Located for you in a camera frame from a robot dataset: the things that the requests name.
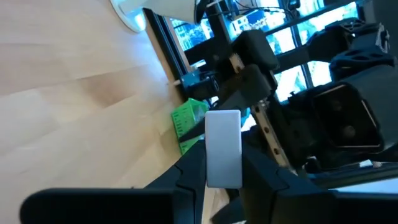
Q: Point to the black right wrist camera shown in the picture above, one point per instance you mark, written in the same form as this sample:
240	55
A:
345	118

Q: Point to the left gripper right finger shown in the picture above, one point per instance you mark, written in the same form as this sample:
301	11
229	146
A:
295	205

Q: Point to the white charger adapter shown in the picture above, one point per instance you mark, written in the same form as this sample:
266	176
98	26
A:
224	149

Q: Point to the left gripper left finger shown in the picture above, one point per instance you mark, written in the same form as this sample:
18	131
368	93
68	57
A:
124	208

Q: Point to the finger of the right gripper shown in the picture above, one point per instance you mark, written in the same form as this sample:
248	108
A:
248	84
256	48

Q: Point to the green plastic basket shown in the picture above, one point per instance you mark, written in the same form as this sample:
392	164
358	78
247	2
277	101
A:
186	119

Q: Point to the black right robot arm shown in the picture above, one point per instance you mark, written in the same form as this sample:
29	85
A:
357	53

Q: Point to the black table frame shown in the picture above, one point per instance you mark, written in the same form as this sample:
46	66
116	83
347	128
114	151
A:
164	43

